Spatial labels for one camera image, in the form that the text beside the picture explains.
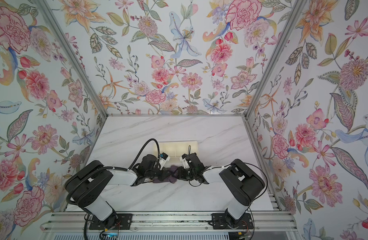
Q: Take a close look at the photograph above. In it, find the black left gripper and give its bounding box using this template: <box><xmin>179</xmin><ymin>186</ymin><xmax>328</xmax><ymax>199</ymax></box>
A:
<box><xmin>145</xmin><ymin>168</ymin><xmax>174</xmax><ymax>183</ymax></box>

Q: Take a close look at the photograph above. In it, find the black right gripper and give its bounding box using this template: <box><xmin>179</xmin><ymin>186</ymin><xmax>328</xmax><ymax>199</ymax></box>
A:
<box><xmin>172</xmin><ymin>166</ymin><xmax>198</xmax><ymax>181</ymax></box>

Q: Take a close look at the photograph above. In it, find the purple sock with beige toe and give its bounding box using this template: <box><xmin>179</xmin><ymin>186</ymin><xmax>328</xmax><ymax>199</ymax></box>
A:
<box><xmin>152</xmin><ymin>165</ymin><xmax>178</xmax><ymax>184</ymax></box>

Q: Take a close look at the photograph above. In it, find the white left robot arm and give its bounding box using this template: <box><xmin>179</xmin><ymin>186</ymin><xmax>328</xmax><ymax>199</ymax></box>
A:
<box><xmin>65</xmin><ymin>155</ymin><xmax>170</xmax><ymax>223</ymax></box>

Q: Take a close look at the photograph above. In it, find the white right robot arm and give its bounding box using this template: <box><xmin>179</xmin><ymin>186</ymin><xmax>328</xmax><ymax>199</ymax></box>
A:
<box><xmin>173</xmin><ymin>153</ymin><xmax>268</xmax><ymax>224</ymax></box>

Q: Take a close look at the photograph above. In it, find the cream compartment tray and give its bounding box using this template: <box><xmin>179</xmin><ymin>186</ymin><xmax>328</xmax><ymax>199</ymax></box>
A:
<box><xmin>159</xmin><ymin>141</ymin><xmax>200</xmax><ymax>158</ymax></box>

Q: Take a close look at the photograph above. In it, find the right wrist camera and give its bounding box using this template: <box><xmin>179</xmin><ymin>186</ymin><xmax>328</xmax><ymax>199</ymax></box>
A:
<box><xmin>180</xmin><ymin>154</ymin><xmax>190</xmax><ymax>169</ymax></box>

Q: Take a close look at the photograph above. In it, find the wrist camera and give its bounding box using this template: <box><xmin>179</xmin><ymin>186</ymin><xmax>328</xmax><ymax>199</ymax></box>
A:
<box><xmin>159</xmin><ymin>153</ymin><xmax>170</xmax><ymax>170</ymax></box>
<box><xmin>180</xmin><ymin>154</ymin><xmax>190</xmax><ymax>169</ymax></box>

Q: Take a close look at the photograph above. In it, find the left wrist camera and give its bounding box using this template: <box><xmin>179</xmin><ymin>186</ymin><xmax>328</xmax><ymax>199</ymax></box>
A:
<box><xmin>159</xmin><ymin>153</ymin><xmax>170</xmax><ymax>170</ymax></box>

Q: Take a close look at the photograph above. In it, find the black corrugated left cable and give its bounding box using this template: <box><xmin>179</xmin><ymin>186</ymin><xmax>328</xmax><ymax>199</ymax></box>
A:
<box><xmin>65</xmin><ymin>138</ymin><xmax>160</xmax><ymax>240</ymax></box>

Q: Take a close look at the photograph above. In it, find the thin black right cable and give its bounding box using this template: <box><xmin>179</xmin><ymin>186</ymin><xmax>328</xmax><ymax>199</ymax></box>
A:
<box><xmin>186</xmin><ymin>145</ymin><xmax>269</xmax><ymax>240</ymax></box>

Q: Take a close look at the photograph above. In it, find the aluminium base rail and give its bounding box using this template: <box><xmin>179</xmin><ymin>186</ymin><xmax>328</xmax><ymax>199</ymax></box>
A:
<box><xmin>40</xmin><ymin>211</ymin><xmax>301</xmax><ymax>240</ymax></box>

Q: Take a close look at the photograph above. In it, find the aluminium corner post left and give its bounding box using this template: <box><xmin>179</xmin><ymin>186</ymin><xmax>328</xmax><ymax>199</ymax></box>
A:
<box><xmin>34</xmin><ymin>0</ymin><xmax>108</xmax><ymax>121</ymax></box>

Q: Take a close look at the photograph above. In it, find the aluminium corner post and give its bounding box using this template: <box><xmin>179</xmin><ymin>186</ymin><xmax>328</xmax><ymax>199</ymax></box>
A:
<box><xmin>245</xmin><ymin>1</ymin><xmax>306</xmax><ymax>120</ymax></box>
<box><xmin>34</xmin><ymin>0</ymin><xmax>108</xmax><ymax>121</ymax></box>

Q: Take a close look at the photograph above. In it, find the aluminium corner post right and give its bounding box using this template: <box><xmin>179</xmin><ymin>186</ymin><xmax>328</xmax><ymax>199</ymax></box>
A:
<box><xmin>245</xmin><ymin>1</ymin><xmax>306</xmax><ymax>120</ymax></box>

